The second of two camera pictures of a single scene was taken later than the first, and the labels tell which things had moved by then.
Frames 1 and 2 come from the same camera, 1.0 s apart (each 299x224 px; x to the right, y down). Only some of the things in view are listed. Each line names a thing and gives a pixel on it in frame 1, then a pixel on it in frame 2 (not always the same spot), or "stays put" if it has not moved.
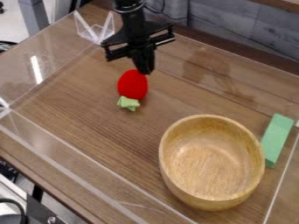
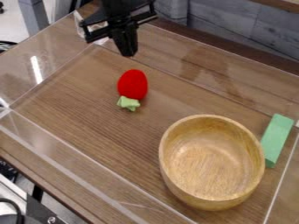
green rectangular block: [275, 138] stays put
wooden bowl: [211, 161] stays put
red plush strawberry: [132, 88] stays put
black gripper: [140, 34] to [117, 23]
